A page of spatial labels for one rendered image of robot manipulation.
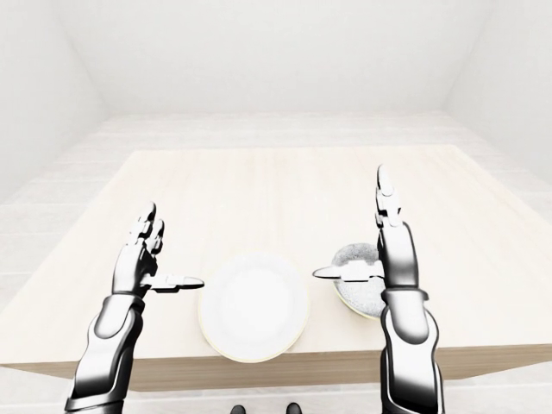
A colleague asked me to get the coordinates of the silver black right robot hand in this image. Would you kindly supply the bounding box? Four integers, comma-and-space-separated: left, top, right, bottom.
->
311, 163, 430, 301

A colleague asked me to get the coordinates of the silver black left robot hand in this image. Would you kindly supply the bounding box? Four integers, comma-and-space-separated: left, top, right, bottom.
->
110, 201, 206, 299

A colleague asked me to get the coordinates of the grey speckled bowl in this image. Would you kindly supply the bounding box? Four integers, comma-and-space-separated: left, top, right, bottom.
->
329, 242, 388, 321

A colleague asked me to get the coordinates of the white round plate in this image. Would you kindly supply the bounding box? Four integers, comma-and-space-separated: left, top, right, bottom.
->
198, 251, 311, 363

